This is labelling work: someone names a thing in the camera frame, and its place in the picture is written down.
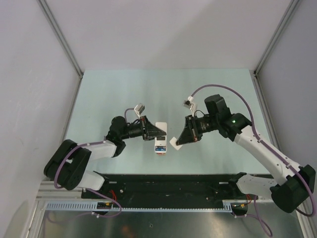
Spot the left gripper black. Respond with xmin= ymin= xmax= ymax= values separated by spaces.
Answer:
xmin=120 ymin=116 xmax=166 ymax=141

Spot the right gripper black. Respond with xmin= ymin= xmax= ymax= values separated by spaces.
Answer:
xmin=176 ymin=115 xmax=218 ymax=146

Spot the white remote control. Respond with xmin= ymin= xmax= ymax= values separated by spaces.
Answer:
xmin=154 ymin=122 xmax=167 ymax=153

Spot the white battery cover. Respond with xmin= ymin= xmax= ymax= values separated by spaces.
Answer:
xmin=169 ymin=137 xmax=183 ymax=151

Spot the blue battery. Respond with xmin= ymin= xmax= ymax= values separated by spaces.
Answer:
xmin=155 ymin=146 xmax=166 ymax=152

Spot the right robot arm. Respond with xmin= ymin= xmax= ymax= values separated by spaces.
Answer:
xmin=170 ymin=94 xmax=316 ymax=213

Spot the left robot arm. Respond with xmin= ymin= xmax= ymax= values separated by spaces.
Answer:
xmin=44 ymin=116 xmax=166 ymax=198

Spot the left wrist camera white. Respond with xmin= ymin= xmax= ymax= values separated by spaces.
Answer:
xmin=133 ymin=103 xmax=145 ymax=118

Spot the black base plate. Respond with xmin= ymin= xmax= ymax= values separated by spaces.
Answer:
xmin=81 ymin=173 xmax=258 ymax=209

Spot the grey slotted cable duct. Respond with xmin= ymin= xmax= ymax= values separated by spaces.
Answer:
xmin=44 ymin=199 xmax=248 ymax=213

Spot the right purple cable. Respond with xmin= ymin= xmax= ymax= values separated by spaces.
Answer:
xmin=190 ymin=84 xmax=314 ymax=236

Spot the left aluminium frame post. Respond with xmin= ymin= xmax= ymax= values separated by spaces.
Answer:
xmin=36 ymin=0 xmax=84 ymax=79

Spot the aluminium frame post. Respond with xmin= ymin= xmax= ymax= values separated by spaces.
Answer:
xmin=36 ymin=0 xmax=84 ymax=79
xmin=253 ymin=0 xmax=302 ymax=76

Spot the right aluminium frame post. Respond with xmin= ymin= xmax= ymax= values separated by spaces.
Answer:
xmin=253 ymin=0 xmax=302 ymax=76

